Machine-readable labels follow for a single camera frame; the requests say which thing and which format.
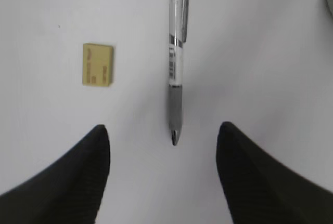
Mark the grey grip pen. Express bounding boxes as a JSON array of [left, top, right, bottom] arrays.
[[168, 0, 189, 146]]

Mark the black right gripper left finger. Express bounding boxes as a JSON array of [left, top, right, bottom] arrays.
[[1, 125, 111, 223]]

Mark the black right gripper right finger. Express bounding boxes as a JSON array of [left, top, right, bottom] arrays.
[[215, 122, 332, 223]]

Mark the yellow eraser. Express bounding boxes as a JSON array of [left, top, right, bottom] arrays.
[[82, 43, 113, 87]]

